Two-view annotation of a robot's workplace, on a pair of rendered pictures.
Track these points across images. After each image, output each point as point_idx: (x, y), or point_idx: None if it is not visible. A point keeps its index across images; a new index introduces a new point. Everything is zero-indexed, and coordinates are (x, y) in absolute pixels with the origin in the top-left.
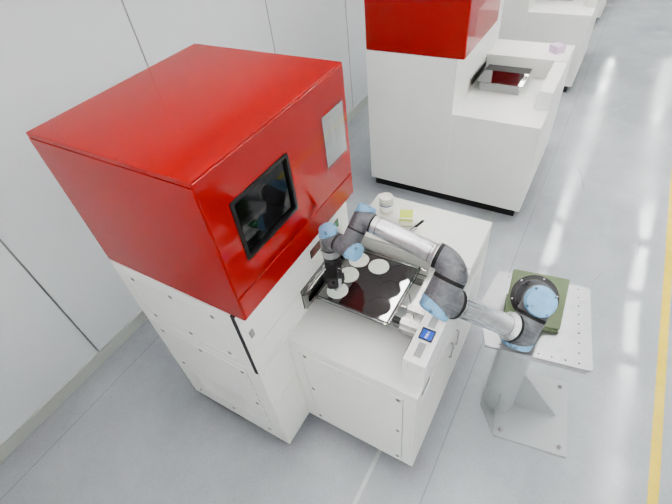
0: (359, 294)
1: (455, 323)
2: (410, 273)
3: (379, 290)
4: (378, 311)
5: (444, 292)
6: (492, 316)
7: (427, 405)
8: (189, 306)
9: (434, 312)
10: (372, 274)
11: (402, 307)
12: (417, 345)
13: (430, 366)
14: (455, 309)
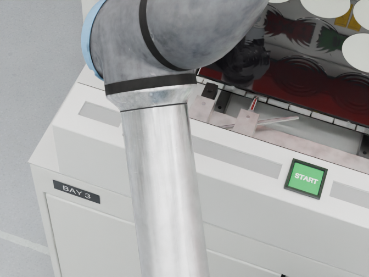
0: (269, 22)
1: (278, 273)
2: (364, 116)
3: (290, 57)
4: (226, 58)
5: (123, 2)
6: (149, 208)
7: (108, 268)
8: None
9: (87, 16)
10: (338, 42)
11: (274, 128)
12: (113, 109)
13: (93, 169)
14: (106, 65)
